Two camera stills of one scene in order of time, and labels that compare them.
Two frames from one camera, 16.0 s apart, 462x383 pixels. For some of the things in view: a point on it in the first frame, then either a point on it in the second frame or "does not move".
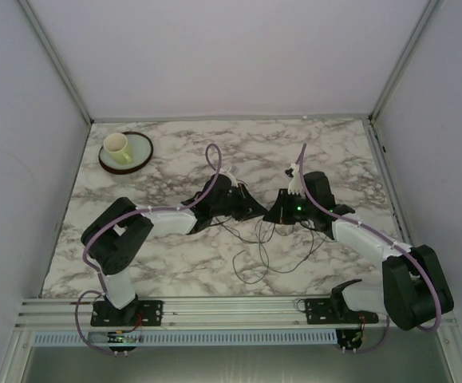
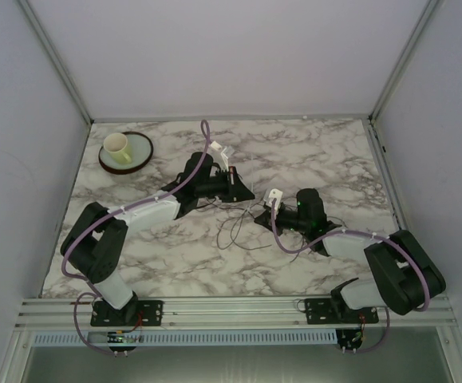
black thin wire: [250, 282] → [238, 211]
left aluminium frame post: [57, 59] does not move
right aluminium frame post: [404, 60] does not move
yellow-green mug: [116, 144] does not move
